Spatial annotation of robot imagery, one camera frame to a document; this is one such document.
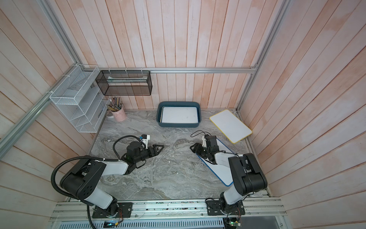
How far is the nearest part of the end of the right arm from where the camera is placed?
71cm

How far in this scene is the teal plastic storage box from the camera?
1.11m

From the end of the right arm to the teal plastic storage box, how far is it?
0.91 feet
